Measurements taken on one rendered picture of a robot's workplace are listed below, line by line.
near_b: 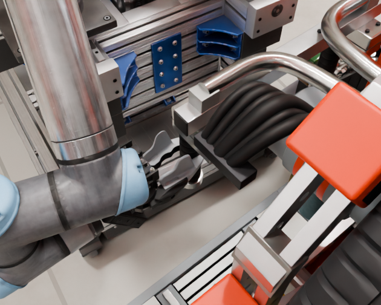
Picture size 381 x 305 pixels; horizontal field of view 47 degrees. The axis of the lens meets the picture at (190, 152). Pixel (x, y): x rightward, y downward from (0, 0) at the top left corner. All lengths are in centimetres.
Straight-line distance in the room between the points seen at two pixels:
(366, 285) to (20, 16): 42
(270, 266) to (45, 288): 116
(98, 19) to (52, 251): 55
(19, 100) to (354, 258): 148
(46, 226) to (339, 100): 35
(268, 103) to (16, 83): 139
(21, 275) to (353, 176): 44
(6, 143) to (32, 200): 140
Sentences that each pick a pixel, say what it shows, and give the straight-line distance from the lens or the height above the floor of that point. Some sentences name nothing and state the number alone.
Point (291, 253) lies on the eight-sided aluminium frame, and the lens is 48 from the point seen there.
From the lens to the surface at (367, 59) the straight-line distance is 65.
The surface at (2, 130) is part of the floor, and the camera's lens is 198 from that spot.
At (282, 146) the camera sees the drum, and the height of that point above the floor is 86.
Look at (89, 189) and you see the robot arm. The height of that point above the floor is 98.
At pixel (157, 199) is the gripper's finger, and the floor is 84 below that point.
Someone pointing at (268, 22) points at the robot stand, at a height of 72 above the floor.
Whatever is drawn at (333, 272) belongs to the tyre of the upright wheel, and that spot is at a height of 106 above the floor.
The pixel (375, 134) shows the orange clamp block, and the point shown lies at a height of 115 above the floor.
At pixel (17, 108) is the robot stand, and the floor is 23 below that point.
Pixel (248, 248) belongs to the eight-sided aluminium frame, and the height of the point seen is 97.
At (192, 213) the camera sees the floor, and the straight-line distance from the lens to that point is 161.
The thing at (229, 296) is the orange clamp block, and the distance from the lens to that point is 57.
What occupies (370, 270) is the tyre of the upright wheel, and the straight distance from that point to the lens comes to 40.
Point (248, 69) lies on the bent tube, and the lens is 61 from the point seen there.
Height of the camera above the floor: 142
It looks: 54 degrees down
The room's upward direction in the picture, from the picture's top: straight up
